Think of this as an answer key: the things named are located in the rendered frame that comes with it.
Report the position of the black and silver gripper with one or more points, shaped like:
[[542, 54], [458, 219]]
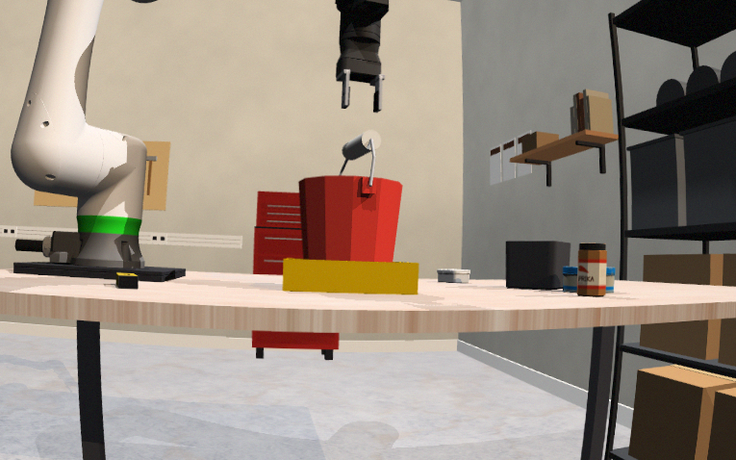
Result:
[[360, 31]]

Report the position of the yellow pocket level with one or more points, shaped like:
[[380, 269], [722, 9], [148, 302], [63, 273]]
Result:
[[127, 280]]

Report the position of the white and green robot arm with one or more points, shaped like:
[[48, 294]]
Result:
[[54, 149]]

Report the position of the blue and grey round tin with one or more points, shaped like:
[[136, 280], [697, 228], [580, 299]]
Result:
[[570, 279]]

